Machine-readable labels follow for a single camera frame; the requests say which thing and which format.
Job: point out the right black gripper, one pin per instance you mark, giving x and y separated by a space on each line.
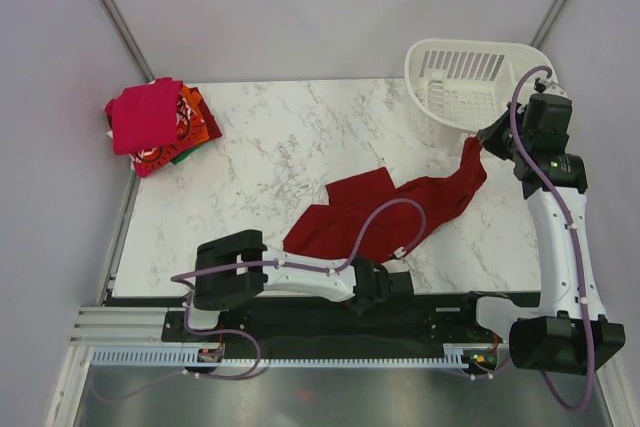
490 137

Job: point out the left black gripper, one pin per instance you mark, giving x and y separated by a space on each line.
358 310

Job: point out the dark red t-shirt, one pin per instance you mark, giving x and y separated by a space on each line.
330 231

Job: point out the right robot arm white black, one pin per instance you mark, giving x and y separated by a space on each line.
568 331

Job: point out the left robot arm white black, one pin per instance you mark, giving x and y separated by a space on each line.
234 269

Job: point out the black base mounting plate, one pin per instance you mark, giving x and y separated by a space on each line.
310 327

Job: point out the white plastic laundry basket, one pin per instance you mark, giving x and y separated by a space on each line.
456 87

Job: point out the green folded shirt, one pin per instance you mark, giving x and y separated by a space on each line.
184 155

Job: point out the orange red printed folded shirt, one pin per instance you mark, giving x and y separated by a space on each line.
195 125

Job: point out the white slotted cable duct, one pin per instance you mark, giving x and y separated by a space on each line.
194 357

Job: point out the aluminium rail frame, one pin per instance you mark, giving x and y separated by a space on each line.
120 326

